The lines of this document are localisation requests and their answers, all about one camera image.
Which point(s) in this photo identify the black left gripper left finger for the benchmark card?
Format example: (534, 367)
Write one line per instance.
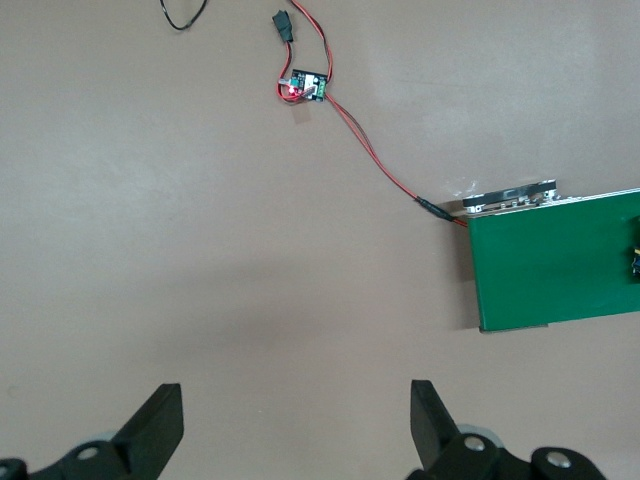
(150, 440)

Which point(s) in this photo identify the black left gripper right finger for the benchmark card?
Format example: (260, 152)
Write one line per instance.
(432, 435)

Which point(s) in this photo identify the green conveyor belt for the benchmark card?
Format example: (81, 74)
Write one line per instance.
(550, 270)

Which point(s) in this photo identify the small motor controller board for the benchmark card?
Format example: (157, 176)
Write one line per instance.
(312, 85)

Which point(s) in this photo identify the black inline connector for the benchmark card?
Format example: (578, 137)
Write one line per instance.
(282, 25)

